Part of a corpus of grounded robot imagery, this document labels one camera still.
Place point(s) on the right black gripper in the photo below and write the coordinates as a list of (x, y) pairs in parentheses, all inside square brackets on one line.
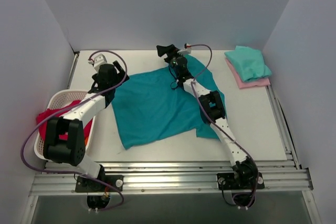
[(170, 54)]

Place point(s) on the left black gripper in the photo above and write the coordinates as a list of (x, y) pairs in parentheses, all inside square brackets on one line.
[(118, 70)]

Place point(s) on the teal t shirt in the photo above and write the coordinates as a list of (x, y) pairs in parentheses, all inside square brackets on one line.
[(149, 108)]

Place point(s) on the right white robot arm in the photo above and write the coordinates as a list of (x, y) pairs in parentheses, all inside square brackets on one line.
[(212, 111)]

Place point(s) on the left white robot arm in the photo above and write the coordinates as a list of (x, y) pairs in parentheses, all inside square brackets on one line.
[(65, 140)]

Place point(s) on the white plastic laundry basket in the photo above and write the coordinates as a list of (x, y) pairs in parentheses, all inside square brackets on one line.
[(59, 101)]

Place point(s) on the folded mint green t shirt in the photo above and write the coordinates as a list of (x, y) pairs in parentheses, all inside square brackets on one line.
[(249, 63)]

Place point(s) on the folded pink t shirt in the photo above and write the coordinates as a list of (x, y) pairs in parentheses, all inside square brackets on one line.
[(263, 82)]

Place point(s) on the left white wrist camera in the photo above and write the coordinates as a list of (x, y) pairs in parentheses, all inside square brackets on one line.
[(97, 60)]

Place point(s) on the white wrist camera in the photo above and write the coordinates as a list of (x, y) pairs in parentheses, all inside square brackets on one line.
[(97, 60), (186, 50)]

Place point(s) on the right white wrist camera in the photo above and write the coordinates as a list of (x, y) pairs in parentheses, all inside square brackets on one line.
[(186, 50)]

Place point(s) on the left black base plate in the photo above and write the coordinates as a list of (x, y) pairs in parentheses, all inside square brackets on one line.
[(84, 185)]

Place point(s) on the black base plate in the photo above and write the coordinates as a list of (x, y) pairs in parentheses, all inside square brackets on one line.
[(234, 181), (84, 185)]

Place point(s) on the aluminium rail frame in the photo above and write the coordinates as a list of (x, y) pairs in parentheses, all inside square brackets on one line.
[(188, 164)]

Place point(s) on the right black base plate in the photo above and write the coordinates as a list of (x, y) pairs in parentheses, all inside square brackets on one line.
[(234, 181)]

